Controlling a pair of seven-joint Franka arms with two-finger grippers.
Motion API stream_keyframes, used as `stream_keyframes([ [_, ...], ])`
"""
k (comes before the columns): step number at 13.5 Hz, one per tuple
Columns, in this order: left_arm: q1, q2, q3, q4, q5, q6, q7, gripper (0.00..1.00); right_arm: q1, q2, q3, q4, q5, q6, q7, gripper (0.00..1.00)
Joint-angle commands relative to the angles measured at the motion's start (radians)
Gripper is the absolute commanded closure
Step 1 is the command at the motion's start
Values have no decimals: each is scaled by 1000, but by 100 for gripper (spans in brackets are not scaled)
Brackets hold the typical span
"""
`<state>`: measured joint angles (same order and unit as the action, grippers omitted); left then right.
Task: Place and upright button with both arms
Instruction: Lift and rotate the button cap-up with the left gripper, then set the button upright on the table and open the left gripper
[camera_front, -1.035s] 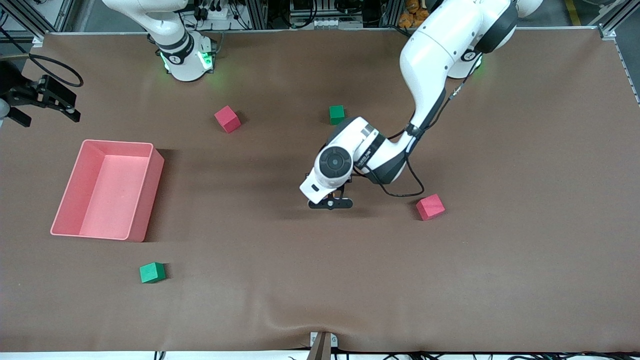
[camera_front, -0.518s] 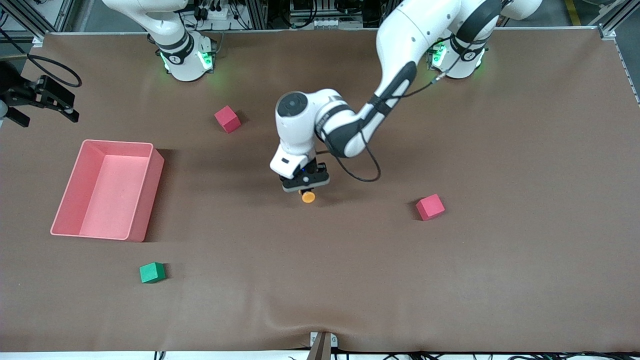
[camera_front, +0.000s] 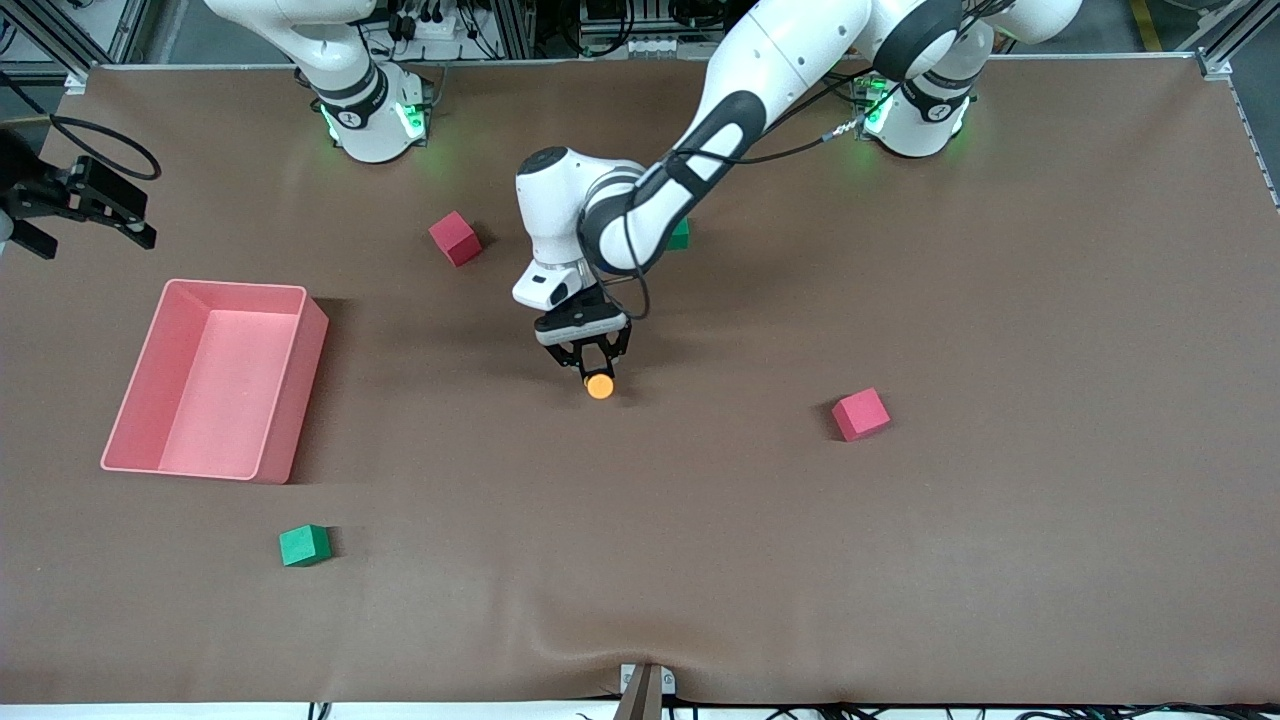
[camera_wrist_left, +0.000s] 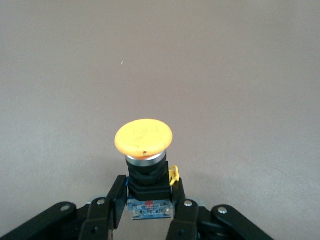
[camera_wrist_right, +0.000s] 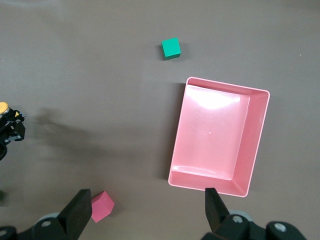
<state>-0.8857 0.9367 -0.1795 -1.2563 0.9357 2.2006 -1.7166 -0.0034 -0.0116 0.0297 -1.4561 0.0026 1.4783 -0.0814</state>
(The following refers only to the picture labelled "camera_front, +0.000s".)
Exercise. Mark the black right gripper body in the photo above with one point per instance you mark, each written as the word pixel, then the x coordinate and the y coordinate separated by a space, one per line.
pixel 40 196

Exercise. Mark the orange capped black push button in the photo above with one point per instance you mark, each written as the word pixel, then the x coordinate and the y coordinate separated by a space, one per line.
pixel 600 387

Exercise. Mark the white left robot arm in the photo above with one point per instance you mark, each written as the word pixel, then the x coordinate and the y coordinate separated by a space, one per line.
pixel 780 60

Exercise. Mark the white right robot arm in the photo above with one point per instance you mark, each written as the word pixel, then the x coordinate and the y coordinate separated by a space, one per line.
pixel 365 120

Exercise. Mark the green cube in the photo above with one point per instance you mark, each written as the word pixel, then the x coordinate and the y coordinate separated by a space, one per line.
pixel 682 238
pixel 304 546

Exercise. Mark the pink cube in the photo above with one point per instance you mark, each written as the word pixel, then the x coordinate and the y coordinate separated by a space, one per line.
pixel 455 238
pixel 860 414

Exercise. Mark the brown table cover mat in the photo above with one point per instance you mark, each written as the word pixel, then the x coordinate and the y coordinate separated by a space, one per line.
pixel 640 560

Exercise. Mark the pink plastic bin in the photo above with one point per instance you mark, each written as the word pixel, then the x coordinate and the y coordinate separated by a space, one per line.
pixel 220 420

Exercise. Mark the white connector block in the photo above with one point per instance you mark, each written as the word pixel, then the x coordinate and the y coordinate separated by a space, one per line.
pixel 660 47

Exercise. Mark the white power strip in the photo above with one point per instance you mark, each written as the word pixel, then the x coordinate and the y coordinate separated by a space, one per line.
pixel 445 30

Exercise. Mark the aluminium frame corner strut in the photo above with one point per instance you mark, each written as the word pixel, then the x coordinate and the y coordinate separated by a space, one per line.
pixel 1215 68
pixel 77 82

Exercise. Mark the aluminium frame upright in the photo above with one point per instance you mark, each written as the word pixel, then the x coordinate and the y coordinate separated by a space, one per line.
pixel 515 30

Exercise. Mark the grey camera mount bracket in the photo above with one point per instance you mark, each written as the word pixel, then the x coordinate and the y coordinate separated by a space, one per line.
pixel 645 695

